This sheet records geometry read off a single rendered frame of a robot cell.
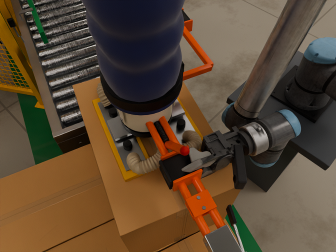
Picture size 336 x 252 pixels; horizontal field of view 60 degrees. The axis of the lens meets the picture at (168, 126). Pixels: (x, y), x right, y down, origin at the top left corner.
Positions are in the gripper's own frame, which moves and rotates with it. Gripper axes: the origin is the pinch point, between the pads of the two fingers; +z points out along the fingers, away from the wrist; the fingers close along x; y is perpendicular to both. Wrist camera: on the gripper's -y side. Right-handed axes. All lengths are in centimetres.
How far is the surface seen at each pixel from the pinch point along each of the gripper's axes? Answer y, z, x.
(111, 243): 7, 26, -53
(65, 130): 63, 29, -46
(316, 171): 5, -108, -105
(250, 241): -13, -43, -106
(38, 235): 23, 52, -54
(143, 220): -2.0, 13.8, -13.0
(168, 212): -2.9, 6.4, -12.9
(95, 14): 22.6, 10.2, 37.2
